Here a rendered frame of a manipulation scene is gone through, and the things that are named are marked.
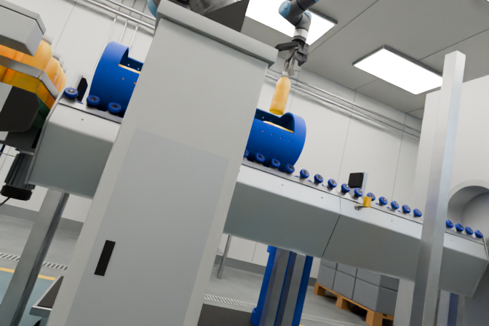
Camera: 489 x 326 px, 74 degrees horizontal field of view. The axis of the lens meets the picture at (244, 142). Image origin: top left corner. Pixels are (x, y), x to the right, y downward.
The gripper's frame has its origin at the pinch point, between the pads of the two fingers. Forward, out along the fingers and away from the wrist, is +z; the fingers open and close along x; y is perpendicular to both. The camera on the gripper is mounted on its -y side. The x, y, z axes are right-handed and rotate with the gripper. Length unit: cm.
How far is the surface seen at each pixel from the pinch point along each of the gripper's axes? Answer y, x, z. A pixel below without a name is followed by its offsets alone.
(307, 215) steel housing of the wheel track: 21, -12, 63
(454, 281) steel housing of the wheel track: 116, -7, 74
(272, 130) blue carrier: -5.2, -13.4, 33.4
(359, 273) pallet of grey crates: 233, 197, 95
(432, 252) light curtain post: 66, -35, 65
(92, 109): -73, -11, 49
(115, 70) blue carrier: -70, -14, 33
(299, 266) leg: 24, -8, 84
